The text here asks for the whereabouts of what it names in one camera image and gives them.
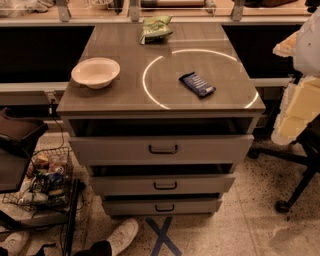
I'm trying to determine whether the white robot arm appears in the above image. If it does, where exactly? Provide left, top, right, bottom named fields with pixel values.
left=271, top=8, right=320, bottom=145

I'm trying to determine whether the white left sneaker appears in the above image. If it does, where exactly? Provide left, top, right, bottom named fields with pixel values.
left=0, top=231, right=30, bottom=256

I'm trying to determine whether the wire basket with items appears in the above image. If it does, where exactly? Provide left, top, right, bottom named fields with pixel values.
left=2, top=147, right=73, bottom=211

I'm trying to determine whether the white right sneaker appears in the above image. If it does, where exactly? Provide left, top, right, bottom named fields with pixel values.
left=106, top=218, right=139, bottom=256

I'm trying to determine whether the white paper bowl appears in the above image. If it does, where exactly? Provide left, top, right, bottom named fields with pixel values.
left=71, top=57, right=120, bottom=89

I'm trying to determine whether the green chip bag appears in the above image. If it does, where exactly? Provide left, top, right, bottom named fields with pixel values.
left=140, top=15, right=173, bottom=45

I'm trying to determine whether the blue tape cross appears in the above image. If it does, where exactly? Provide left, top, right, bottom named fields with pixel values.
left=145, top=217, right=182, bottom=256

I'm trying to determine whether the white sneaker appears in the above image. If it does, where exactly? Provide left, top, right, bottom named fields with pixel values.
left=106, top=218, right=139, bottom=256
left=0, top=231, right=30, bottom=256

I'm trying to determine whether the dark brown bin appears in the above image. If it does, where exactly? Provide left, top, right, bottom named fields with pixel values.
left=0, top=108, right=48, bottom=193

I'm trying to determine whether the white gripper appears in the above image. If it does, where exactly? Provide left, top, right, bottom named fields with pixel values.
left=272, top=32, right=320, bottom=139

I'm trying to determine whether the dark blue rxbar wrapper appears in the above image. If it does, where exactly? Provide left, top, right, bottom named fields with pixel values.
left=179, top=72, right=216, bottom=97

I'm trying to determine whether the bottom grey drawer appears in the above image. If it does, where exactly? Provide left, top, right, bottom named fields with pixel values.
left=102, top=198, right=222, bottom=216

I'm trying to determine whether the black cable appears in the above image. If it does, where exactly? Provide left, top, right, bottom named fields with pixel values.
left=48, top=96, right=66, bottom=151

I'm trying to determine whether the black office chair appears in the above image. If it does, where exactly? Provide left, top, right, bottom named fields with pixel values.
left=248, top=115, right=320, bottom=213

